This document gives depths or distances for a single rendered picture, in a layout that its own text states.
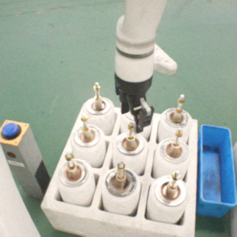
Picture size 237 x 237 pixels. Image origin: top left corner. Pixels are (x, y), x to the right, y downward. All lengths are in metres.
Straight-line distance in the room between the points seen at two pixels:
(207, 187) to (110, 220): 0.41
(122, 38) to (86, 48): 1.07
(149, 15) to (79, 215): 0.49
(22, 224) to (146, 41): 0.34
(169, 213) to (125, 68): 0.34
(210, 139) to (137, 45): 0.64
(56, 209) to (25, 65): 0.94
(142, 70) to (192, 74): 0.90
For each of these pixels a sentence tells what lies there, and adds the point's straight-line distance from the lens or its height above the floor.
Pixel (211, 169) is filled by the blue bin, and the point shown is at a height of 0.00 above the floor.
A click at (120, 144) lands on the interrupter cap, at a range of 0.67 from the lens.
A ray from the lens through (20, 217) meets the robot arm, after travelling 0.18.
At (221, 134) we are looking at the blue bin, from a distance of 0.98.
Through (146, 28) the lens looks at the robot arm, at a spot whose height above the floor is 0.60.
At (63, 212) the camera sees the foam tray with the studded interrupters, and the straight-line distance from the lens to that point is 0.68.
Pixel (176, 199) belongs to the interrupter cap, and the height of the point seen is 0.25.
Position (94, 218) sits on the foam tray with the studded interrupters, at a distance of 0.66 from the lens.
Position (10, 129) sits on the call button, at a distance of 0.66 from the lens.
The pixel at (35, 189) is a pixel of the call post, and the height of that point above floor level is 0.08.
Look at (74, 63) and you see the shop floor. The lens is 1.39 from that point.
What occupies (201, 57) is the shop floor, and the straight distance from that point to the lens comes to 1.49.
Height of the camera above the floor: 0.80
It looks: 48 degrees down
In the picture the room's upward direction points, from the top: straight up
